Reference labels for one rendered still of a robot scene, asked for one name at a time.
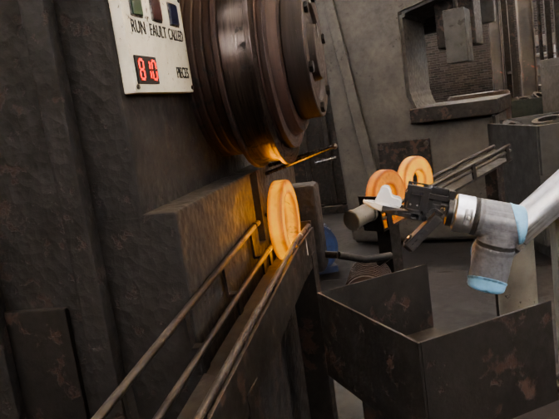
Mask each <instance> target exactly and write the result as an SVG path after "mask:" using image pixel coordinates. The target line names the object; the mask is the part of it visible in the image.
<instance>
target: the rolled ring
mask: <svg viewBox="0 0 559 419"><path fill-rule="evenodd" d="M267 218H268V226H269V232H270V240H271V243H272V246H273V249H274V251H275V254H276V256H277V257H278V258H279V259H281V260H282V259H283V257H284V256H285V254H286V252H287V251H288V249H289V247H290V245H291V244H292V242H293V241H294V239H295V238H296V237H297V236H298V234H299V233H300V217H299V206H298V201H297V198H296V194H295V192H294V188H293V186H292V184H291V183H290V182H289V181H288V180H275V181H273V182H272V183H271V185H270V188H269V193H268V199H267Z"/></svg>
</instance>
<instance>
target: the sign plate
mask: <svg viewBox="0 0 559 419"><path fill-rule="evenodd" d="M108 3H109V8H110V13H111V21H112V26H113V32H114V36H115V41H116V49H117V55H118V59H119V64H120V68H121V77H122V82H123V87H124V92H125V94H126V95H134V94H182V93H191V92H193V90H194V87H193V85H192V80H191V74H190V64H189V59H188V54H187V49H186V39H185V34H184V28H183V23H182V17H181V8H180V0H160V4H161V13H162V18H163V21H162V22H161V21H158V20H155V19H153V15H152V10H151V1H150V0H141V5H142V10H143V16H140V15H136V14H133V13H132V10H131V1H130V0H108ZM168 3H169V4H172V5H175V6H177V12H178V17H179V23H180V26H176V25H173V24H171V17H170V12H169V7H168ZM139 58H142V61H143V62H144V67H145V68H144V71H145V72H146V79H145V80H142V78H145V74H144V71H141V74H142V77H141V74H140V70H141V68H143V64H142V61H140V66H141V68H139V63H138V61H139ZM151 60H155V62H152V66H153V69H152V68H151V69H150V68H149V62H150V65H151ZM155 63H156V67H155ZM150 71H151V72H150ZM152 72H154V76H155V78H157V76H156V72H157V74H158V78H157V79H158V81H155V78H153V73H152ZM151 74H152V78H151Z"/></svg>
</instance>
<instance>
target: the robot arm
mask: <svg viewBox="0 0 559 419"><path fill-rule="evenodd" d="M413 183H414V184H420V185H423V186H418V185H413ZM455 194H456V191H455V190H451V189H446V188H442V187H437V186H431V185H428V184H424V183H418V182H414V181H408V187H407V189H406V190H405V195H404V204H402V199H401V197H399V196H397V195H393V194H392V191H391V188H390V186H389V185H383V186H382V187H381V189H380V191H379V193H378V195H377V197H376V199H375V200H364V201H363V203H365V204H366V205H367V206H368V207H369V208H372V209H374V210H379V211H382V212H384V213H388V214H393V215H397V216H402V217H404V218H406V219H414V220H422V221H423V222H422V223H421V224H420V225H419V226H418V227H417V228H416V229H415V230H414V231H413V232H412V233H411V234H410V235H409V236H408V237H407V238H406V239H405V240H404V241H403V247H404V248H405V249H406V250H407V251H408V252H410V253H412V252H413V251H414V250H415V249H417V248H418V246H419V245H420V244H421V243H422V242H423V241H424V240H425V239H426V238H427V237H428V236H429V235H430V234H431V233H432V232H433V231H434V230H435V229H436V228H437V227H438V226H439V225H440V224H441V223H442V222H443V217H442V216H445V217H444V225H446V226H450V230H451V231H456V232H460V233H465V234H471V235H476V236H477V238H476V239H475V240H474V242H473V243H472V247H471V265H470V269H469V273H468V276H467V284H468V286H470V287H471V288H474V289H476V290H478V291H481V292H484V293H492V294H501V293H504V292H505V289H506V286H507V281H508V277H509V274H510V270H511V267H512V261H513V257H514V256H515V255H517V254H518V253H519V252H520V251H521V250H522V248H523V247H524V246H526V245H527V244H528V243H529V242H530V241H531V240H533V239H534V238H535V237H536V236H537V235H539V234H540V233H541V232H542V231H543V230H544V229H545V228H546V227H547V226H548V225H550V224H551V223H552V222H553V221H554V220H556V219H557V218H558V217H559V170H558V171H557V172H555V173H554V174H553V175H552V176H551V177H550V178H549V179H548V180H546V181H545V182H544V183H543V184H542V185H541V186H539V187H538V188H537V189H536V190H535V191H534V192H533V193H532V194H530V195H529V196H528V197H527V198H526V199H525V200H524V201H523V202H521V204H519V205H515V204H513V203H511V202H510V203H506V202H501V201H496V200H488V199H483V198H478V197H475V196H470V195H461V194H458V195H457V197H456V199H455ZM442 206H444V207H445V208H441V207H442Z"/></svg>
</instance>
